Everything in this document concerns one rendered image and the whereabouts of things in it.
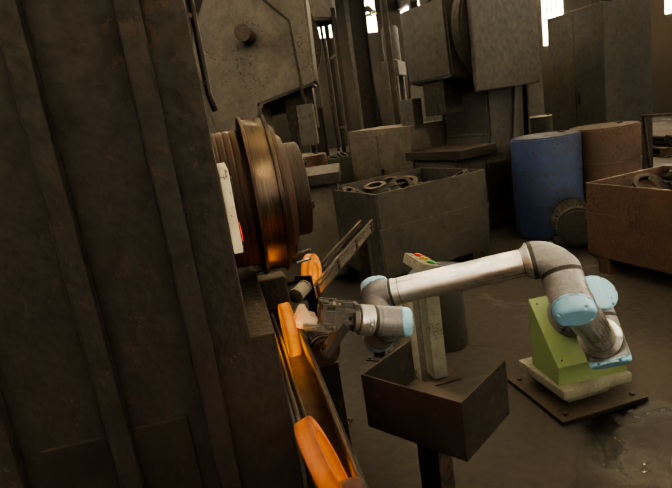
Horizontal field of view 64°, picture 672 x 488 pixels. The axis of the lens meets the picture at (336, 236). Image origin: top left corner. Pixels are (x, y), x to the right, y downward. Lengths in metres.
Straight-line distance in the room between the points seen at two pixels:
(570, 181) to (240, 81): 2.82
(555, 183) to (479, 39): 1.36
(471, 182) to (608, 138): 1.36
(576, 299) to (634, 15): 5.06
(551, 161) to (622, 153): 0.63
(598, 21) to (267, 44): 3.41
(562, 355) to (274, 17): 3.10
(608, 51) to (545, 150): 1.72
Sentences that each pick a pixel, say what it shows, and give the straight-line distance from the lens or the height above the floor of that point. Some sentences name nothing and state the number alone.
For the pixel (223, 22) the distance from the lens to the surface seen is 4.37.
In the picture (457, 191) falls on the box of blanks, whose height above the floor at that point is 0.62.
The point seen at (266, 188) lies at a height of 1.16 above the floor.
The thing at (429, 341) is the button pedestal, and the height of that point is 0.21.
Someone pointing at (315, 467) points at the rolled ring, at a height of 0.74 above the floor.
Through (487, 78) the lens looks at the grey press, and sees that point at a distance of 4.92.
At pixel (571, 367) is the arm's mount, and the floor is 0.19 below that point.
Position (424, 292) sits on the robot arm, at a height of 0.73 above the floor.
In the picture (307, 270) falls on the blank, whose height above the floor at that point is 0.74.
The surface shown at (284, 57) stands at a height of 1.79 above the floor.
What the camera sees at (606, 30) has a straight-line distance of 6.21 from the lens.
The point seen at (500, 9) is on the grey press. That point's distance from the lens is 5.14.
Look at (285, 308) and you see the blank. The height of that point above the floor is 0.82.
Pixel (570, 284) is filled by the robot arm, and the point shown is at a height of 0.76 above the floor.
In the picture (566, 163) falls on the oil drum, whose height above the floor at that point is 0.65.
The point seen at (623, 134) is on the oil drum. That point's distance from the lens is 5.11.
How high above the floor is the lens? 1.32
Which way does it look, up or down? 13 degrees down
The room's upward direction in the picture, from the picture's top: 9 degrees counter-clockwise
